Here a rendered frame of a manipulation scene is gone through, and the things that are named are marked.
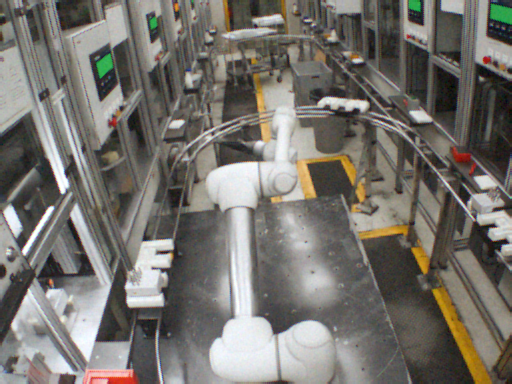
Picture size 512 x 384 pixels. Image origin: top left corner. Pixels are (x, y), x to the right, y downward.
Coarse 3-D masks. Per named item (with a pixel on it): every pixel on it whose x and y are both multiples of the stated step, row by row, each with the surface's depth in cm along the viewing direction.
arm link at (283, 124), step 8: (280, 112) 189; (288, 112) 188; (272, 120) 193; (280, 120) 186; (288, 120) 186; (272, 128) 191; (280, 128) 178; (288, 128) 179; (272, 136) 194; (280, 136) 174; (288, 136) 175; (280, 144) 171; (288, 144) 172; (280, 152) 167; (288, 152) 170; (280, 160) 152; (288, 160) 168
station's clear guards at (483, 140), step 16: (480, 80) 178; (480, 96) 181; (496, 96) 166; (480, 112) 184; (496, 112) 168; (480, 128) 186; (496, 128) 170; (480, 144) 189; (496, 144) 173; (480, 160) 191; (496, 160) 174; (496, 176) 176
